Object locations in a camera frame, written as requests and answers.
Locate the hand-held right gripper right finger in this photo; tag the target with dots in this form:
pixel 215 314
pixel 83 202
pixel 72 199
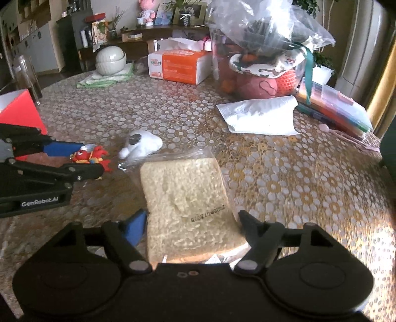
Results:
pixel 255 235

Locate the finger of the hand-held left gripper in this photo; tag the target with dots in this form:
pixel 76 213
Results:
pixel 86 171
pixel 60 148

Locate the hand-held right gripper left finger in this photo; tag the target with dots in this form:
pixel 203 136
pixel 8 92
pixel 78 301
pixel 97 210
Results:
pixel 136 229

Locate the red crab toy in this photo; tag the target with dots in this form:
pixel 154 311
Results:
pixel 85 154

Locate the red and white cardboard box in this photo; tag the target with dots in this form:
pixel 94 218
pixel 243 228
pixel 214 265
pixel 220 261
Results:
pixel 21 111

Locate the bread slice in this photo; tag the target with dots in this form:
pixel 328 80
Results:
pixel 185 198

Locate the white plush toy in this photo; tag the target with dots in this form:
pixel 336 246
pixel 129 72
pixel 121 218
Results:
pixel 145 144

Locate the folded green cloth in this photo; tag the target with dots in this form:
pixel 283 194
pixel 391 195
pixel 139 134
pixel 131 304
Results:
pixel 99 81

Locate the clear glass jar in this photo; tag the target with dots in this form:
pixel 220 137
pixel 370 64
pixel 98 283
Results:
pixel 26 77

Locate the white stacked bowls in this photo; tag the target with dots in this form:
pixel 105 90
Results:
pixel 113 68

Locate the dark tall shelf unit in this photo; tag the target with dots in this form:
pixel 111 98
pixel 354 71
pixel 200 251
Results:
pixel 69 43

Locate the white storage cabinet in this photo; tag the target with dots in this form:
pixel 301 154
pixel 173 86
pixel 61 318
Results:
pixel 34 43

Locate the white roll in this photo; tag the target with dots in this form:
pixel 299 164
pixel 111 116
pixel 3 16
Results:
pixel 84 38

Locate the small dark pouch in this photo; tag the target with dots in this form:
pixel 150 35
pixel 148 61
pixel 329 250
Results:
pixel 140 65

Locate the white paper sheet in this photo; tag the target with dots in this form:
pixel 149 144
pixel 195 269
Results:
pixel 260 117

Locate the printed gift bag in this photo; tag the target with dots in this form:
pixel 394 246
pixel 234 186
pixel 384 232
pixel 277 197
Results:
pixel 100 35

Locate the wooden television cabinet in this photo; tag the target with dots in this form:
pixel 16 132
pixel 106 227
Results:
pixel 136 48

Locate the vase with dried flowers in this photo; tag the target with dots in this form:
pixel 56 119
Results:
pixel 113 31

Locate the small cardboard box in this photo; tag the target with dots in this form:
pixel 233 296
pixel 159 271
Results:
pixel 132 36

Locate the flat red box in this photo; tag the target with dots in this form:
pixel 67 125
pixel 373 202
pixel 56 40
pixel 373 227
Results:
pixel 94 19

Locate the pink plastic stick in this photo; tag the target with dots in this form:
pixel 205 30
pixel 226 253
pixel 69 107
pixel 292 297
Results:
pixel 349 136

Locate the orange and white tissue pack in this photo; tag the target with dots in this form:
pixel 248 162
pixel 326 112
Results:
pixel 179 66

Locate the pink plush toy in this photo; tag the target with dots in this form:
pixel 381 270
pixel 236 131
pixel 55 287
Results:
pixel 256 88

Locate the stack of coloured folders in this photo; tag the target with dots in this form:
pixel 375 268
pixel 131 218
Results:
pixel 334 108

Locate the orange crochet toy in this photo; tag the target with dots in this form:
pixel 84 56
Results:
pixel 288 82

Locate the dark green chair back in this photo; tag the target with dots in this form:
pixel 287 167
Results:
pixel 389 148

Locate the pink bear figure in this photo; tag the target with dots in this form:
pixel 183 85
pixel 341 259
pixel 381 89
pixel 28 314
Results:
pixel 148 12

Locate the white printed cloth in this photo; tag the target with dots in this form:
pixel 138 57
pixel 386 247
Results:
pixel 266 66

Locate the teal ribbon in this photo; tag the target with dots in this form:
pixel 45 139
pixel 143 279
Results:
pixel 308 74

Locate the small vase with bow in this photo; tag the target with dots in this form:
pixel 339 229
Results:
pixel 185 19

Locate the potted green tree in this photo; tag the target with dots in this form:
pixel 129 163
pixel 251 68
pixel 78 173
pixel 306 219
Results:
pixel 324 62

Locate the yellow curtain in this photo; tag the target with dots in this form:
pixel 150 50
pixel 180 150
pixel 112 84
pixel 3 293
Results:
pixel 382 93

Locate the large clear plastic bag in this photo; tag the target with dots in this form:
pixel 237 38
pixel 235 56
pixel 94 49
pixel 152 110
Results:
pixel 263 24

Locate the beige standing air conditioner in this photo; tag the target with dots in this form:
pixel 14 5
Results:
pixel 360 52

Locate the blue photo frame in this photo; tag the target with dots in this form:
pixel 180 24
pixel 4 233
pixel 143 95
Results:
pixel 163 15

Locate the wooden photo frame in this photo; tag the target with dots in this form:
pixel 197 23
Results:
pixel 198 12

